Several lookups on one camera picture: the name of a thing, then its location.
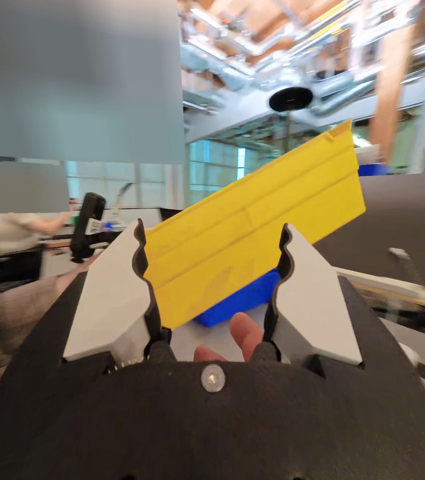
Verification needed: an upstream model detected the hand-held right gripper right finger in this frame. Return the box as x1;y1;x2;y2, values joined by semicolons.
264;223;364;366

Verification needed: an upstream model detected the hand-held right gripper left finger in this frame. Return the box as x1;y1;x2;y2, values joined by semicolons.
63;219;172;364

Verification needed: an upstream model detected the blue plastic bin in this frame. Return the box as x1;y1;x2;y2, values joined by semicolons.
194;269;280;328

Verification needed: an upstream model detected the yellow plastic bin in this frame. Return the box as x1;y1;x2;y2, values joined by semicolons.
144;119;367;331

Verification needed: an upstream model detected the person's left forearm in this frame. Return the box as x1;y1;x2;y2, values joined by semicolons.
0;255;97;361

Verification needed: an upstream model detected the person's right hand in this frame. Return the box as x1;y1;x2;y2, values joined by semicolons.
194;311;265;363

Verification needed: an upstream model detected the black wood-edged board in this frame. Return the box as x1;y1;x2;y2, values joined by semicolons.
314;173;425;297

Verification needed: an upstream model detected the black floor lamp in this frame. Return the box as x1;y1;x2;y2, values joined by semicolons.
268;86;315;154

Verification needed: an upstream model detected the silver ceiling duct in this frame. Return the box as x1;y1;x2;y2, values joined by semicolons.
180;30;393;113

